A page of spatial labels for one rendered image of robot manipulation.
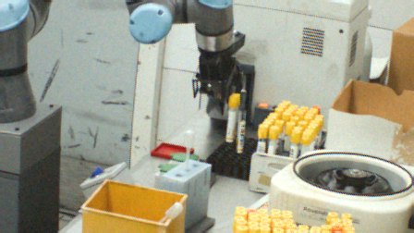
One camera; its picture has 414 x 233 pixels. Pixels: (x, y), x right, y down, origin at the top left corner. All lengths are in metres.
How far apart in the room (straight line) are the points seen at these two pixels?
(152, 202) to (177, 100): 2.16
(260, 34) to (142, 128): 1.57
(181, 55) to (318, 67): 1.53
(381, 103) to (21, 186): 0.76
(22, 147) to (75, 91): 1.95
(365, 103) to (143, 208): 0.70
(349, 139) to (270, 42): 0.38
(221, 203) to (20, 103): 0.42
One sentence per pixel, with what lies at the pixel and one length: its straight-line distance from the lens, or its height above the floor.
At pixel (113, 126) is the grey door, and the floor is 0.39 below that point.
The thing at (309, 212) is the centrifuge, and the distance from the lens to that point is 1.64.
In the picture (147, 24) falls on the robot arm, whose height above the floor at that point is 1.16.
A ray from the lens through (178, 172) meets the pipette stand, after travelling 1.71.
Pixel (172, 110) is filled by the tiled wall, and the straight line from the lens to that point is 3.80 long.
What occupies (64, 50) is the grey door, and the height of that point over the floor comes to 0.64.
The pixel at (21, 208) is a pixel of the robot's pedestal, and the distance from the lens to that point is 1.97.
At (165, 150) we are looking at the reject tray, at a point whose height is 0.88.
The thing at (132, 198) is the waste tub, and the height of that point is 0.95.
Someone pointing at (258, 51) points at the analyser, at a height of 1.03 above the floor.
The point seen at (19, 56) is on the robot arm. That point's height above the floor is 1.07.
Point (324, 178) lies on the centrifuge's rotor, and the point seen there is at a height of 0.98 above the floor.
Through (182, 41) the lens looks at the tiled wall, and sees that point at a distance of 3.73.
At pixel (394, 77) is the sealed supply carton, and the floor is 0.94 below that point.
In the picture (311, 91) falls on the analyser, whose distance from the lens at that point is 2.27.
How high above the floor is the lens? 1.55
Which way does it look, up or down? 17 degrees down
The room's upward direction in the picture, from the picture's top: 6 degrees clockwise
